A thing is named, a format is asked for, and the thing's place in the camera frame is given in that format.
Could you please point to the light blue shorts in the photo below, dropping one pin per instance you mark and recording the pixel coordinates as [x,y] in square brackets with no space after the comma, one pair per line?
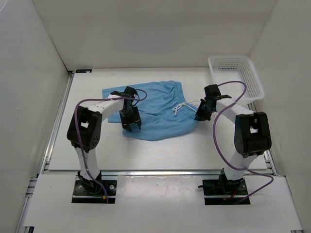
[164,113]

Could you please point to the white plastic mesh basket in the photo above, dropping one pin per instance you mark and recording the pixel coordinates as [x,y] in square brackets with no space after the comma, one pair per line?
[235,71]

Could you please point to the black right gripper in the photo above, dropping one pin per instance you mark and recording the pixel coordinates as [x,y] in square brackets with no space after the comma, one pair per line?
[200,116]

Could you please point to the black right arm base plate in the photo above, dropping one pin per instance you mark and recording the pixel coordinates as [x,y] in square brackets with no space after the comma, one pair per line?
[225,192]

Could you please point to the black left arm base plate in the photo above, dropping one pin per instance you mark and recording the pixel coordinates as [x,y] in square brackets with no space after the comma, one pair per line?
[86,191]

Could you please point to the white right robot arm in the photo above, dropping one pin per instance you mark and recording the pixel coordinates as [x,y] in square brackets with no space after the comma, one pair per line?
[251,131]

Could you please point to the aluminium front rail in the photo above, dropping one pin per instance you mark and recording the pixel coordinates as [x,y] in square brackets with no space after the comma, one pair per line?
[160,172]

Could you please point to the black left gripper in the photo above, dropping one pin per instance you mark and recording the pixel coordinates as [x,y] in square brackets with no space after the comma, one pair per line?
[136,118]

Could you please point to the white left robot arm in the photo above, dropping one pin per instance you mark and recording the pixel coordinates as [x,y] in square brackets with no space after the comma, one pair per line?
[84,131]

